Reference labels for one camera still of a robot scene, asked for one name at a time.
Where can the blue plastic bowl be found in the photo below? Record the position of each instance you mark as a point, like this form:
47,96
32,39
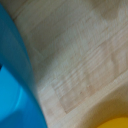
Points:
15,86

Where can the yellow plastic bowl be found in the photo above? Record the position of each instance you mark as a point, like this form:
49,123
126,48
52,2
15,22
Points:
116,124

